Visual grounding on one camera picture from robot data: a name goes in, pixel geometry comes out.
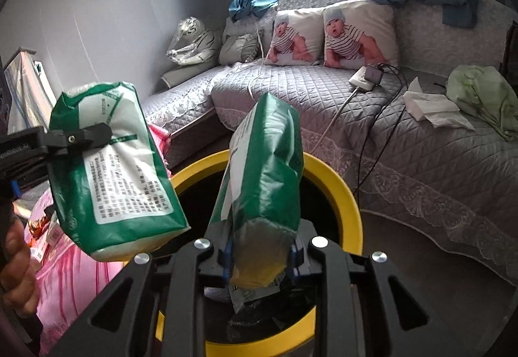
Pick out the black cable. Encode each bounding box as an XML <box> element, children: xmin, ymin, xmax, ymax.
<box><xmin>352</xmin><ymin>63</ymin><xmax>410</xmax><ymax>196</ymax></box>

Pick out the bagged tiger plush toy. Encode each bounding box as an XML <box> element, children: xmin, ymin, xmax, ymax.
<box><xmin>167</xmin><ymin>16</ymin><xmax>223</xmax><ymax>67</ymax></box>

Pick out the white power strip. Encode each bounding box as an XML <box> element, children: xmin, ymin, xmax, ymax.
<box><xmin>349</xmin><ymin>66</ymin><xmax>375</xmax><ymax>92</ymax></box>

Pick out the striped cloth covered wardrobe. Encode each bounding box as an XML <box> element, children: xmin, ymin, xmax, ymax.
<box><xmin>4</xmin><ymin>50</ymin><xmax>58</xmax><ymax>136</ymax></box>

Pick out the green white tissue pack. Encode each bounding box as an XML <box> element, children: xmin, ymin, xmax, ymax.
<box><xmin>46</xmin><ymin>81</ymin><xmax>192</xmax><ymax>263</ymax></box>

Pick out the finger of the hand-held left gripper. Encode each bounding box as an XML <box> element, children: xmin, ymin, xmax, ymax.
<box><xmin>42</xmin><ymin>122</ymin><xmax>114</xmax><ymax>157</ymax></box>

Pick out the green plastic wrapper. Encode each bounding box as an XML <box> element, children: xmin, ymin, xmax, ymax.
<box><xmin>210</xmin><ymin>92</ymin><xmax>305</xmax><ymax>311</ymax></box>

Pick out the baby print pillow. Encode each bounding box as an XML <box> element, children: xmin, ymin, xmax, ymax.
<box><xmin>265</xmin><ymin>9</ymin><xmax>325</xmax><ymax>67</ymax></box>
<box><xmin>321</xmin><ymin>3</ymin><xmax>400</xmax><ymax>70</ymax></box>

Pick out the red white packet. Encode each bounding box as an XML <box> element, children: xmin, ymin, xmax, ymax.
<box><xmin>30</xmin><ymin>221</ymin><xmax>65</xmax><ymax>265</ymax></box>

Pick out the black charger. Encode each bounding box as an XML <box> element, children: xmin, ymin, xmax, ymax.
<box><xmin>364</xmin><ymin>63</ymin><xmax>385</xmax><ymax>84</ymax></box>

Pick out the brown bottle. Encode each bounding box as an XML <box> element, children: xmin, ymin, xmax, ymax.
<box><xmin>26</xmin><ymin>209</ymin><xmax>55</xmax><ymax>240</ymax></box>

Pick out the thin white cable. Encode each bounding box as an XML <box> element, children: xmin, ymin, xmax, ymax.
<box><xmin>232</xmin><ymin>27</ymin><xmax>264</xmax><ymax>99</ymax></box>

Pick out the light green cloth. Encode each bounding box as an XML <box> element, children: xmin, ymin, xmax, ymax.
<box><xmin>446</xmin><ymin>65</ymin><xmax>518</xmax><ymax>143</ymax></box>

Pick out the yellow rimmed trash bin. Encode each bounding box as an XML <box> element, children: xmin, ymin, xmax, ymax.
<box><xmin>156</xmin><ymin>151</ymin><xmax>363</xmax><ymax>357</ymax></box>

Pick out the person's left hand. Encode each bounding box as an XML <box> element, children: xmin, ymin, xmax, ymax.
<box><xmin>0</xmin><ymin>213</ymin><xmax>42</xmax><ymax>318</ymax></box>

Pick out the white power strip cable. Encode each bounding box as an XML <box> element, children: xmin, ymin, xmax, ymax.
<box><xmin>311</xmin><ymin>88</ymin><xmax>359</xmax><ymax>154</ymax></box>

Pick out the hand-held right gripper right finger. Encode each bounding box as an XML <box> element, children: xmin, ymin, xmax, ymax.
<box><xmin>287</xmin><ymin>219</ymin><xmax>472</xmax><ymax>357</ymax></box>

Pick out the grey bolster pillow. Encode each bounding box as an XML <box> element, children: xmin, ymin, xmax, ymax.
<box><xmin>161</xmin><ymin>63</ymin><xmax>215</xmax><ymax>89</ymax></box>

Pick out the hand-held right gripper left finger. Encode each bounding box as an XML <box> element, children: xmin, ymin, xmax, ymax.
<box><xmin>49</xmin><ymin>238</ymin><xmax>235</xmax><ymax>357</ymax></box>

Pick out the grey ruffled pillow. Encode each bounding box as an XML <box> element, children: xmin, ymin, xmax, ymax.
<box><xmin>219</xmin><ymin>33</ymin><xmax>264</xmax><ymax>65</ymax></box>

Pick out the grey quilted sofa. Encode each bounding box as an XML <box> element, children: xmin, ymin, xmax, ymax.
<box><xmin>143</xmin><ymin>0</ymin><xmax>518</xmax><ymax>282</ymax></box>

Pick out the white tissue paper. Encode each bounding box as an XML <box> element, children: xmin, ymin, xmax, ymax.
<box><xmin>402</xmin><ymin>78</ymin><xmax>474</xmax><ymax>130</ymax></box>

